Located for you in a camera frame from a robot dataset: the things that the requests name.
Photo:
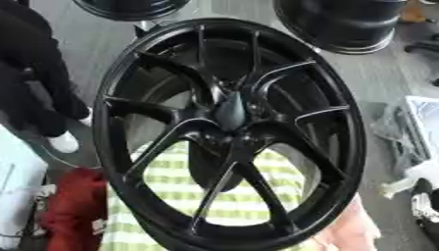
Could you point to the black spoked wheel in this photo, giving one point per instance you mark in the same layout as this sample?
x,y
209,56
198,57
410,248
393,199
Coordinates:
x,y
171,209

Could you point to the black round wheel rim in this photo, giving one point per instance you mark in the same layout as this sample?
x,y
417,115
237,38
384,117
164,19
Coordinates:
x,y
343,23
131,8

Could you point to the red cloth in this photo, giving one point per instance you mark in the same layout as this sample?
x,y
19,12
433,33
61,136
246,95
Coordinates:
x,y
77,209

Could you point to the pink cloth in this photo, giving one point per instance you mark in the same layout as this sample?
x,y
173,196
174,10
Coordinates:
x,y
348,232

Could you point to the person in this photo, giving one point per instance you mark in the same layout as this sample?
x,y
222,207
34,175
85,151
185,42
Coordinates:
x,y
34,65

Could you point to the white cloth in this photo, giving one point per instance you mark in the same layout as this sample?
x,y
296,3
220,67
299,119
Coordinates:
x,y
17,183

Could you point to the black and white shoe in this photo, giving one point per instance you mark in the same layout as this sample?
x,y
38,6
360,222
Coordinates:
x,y
426,204

